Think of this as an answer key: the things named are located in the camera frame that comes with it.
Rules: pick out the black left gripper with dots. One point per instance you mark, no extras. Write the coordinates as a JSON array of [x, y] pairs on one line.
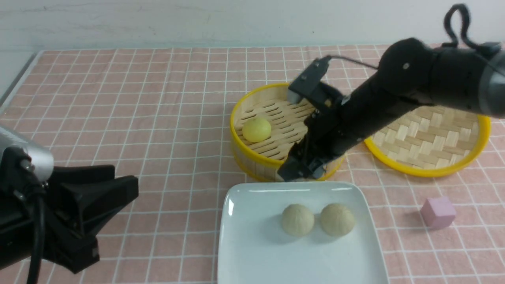
[[59, 222]]

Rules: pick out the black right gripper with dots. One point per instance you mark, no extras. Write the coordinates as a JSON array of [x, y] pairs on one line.
[[331, 132]]

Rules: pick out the white steamed bun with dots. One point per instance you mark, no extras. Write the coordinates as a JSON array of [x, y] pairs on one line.
[[297, 220], [337, 220]]

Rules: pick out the yellow steamed bun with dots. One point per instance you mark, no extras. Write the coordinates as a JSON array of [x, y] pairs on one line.
[[256, 129]]

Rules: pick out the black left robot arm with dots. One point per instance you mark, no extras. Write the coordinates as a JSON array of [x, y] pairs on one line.
[[35, 158]]

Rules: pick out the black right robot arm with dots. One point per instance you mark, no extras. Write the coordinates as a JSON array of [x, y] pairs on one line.
[[410, 75]]

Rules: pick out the white square plate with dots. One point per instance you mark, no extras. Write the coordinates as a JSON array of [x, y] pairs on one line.
[[254, 249]]

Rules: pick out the bamboo steamer basket yellow rim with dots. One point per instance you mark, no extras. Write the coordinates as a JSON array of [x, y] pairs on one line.
[[262, 160]]

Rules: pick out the pink checkered tablecloth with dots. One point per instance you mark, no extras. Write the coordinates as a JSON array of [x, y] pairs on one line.
[[163, 115]]

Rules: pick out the woven bamboo steamer lid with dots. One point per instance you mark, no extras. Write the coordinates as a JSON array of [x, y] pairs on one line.
[[432, 141]]

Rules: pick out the pink cube block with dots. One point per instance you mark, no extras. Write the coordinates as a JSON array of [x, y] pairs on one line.
[[438, 213]]

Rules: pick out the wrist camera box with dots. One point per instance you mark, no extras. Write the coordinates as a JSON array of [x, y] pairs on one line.
[[308, 84]]

